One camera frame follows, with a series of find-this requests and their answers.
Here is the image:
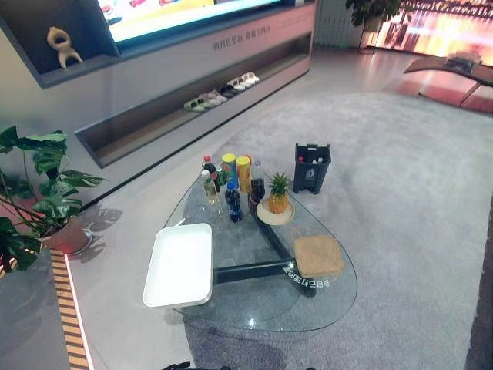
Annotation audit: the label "terracotta plant pot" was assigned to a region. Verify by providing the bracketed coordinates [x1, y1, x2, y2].
[40, 216, 90, 254]

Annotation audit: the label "black plastic basket bin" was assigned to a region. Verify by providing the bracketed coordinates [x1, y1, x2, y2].
[293, 143, 332, 195]

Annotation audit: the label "blue label dark soda bottle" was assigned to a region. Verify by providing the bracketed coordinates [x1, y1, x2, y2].
[224, 182, 243, 224]

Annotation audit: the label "beige abstract sculpture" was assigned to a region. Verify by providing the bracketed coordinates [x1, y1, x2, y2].
[46, 25, 84, 69]

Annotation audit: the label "grey area rug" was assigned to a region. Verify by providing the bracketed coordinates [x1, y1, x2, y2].
[180, 91, 493, 370]

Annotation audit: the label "dark table base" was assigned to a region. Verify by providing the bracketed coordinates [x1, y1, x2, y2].
[212, 215, 317, 298]

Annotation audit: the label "white rectangular tray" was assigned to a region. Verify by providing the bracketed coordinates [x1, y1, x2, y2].
[143, 222, 213, 308]

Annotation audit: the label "large display screen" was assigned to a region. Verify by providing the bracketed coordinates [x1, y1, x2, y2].
[96, 0, 305, 44]

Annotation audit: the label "white beige slippers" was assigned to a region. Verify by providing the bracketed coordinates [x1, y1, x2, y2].
[226, 71, 260, 91]

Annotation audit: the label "large dark cola bottle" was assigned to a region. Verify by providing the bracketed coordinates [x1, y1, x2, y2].
[250, 159, 266, 203]

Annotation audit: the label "pale yellow drink bottle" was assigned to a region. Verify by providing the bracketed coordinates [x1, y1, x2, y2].
[200, 169, 220, 209]

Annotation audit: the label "tan woven cloth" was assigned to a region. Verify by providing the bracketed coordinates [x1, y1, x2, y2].
[293, 235, 346, 278]

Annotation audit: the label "potted monstera plant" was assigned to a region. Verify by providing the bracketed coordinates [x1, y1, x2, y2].
[0, 125, 108, 274]

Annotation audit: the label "grey wall cabinet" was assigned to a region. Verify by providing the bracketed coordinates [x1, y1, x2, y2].
[0, 0, 317, 170]

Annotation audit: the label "pink white slippers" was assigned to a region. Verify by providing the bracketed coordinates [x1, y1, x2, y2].
[203, 89, 229, 106]

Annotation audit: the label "pineapple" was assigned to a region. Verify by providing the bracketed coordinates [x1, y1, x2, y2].
[267, 172, 291, 215]

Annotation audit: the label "round cream plate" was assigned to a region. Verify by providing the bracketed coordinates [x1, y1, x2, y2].
[256, 198, 296, 226]

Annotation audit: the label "glass coffee table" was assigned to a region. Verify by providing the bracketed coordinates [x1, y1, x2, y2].
[161, 169, 358, 333]

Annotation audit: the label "green yellow-lid chips can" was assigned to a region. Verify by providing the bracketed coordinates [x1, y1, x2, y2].
[221, 153, 237, 187]

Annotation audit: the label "yellow chips can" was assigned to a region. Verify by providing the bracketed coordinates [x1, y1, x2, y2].
[235, 155, 253, 193]

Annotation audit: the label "dark curved bench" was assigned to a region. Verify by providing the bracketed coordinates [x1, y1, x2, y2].
[402, 55, 493, 113]

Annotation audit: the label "red cap dark bottle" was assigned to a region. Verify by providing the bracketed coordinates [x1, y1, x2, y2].
[202, 154, 216, 182]

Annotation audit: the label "green slippers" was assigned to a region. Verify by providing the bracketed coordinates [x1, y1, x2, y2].
[183, 96, 212, 113]

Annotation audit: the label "potted green tree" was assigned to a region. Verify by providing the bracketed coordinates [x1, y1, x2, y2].
[345, 0, 404, 53]

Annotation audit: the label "green bottle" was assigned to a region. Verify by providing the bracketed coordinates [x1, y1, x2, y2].
[214, 165, 228, 193]

